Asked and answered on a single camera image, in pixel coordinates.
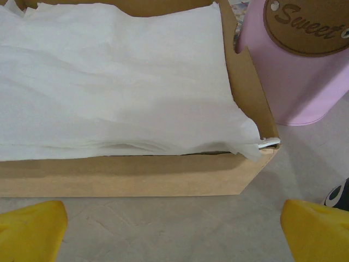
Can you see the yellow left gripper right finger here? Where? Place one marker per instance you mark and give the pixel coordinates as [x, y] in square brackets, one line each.
[319, 237]

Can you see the brown cardboard napkin tray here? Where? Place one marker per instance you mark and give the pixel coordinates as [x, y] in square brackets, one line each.
[136, 177]

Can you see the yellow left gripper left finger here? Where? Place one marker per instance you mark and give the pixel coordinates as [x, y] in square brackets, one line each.
[30, 234]

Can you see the stack of paper cups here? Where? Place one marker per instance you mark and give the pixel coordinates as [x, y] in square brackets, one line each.
[339, 195]

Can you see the white paper napkin stack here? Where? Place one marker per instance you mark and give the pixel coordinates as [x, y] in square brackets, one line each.
[109, 82]

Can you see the pink metal straw can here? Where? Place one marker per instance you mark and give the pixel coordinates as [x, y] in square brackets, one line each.
[294, 82]

